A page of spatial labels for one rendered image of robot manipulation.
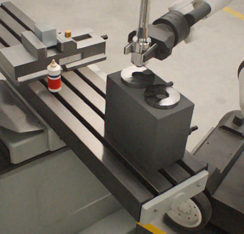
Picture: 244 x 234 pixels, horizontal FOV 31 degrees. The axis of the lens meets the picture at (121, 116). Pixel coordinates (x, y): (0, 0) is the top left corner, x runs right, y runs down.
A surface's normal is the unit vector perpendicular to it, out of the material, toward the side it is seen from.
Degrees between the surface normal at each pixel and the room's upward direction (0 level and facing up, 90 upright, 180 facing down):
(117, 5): 0
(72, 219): 90
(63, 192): 90
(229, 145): 0
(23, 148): 90
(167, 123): 90
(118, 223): 0
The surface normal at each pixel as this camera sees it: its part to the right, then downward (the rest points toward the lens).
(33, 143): 0.60, 0.53
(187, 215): -0.57, 0.49
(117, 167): 0.06, -0.78
